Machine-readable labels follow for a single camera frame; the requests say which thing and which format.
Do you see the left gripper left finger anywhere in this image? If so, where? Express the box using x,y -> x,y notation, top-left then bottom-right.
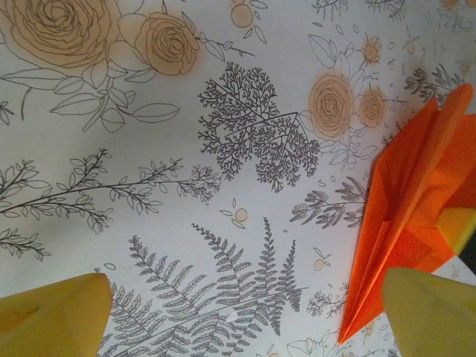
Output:
0,272 -> 114,357

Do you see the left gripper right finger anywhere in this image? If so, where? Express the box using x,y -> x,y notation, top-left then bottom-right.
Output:
382,266 -> 476,357

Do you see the orange cloth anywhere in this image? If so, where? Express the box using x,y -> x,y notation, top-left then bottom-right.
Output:
338,83 -> 476,345

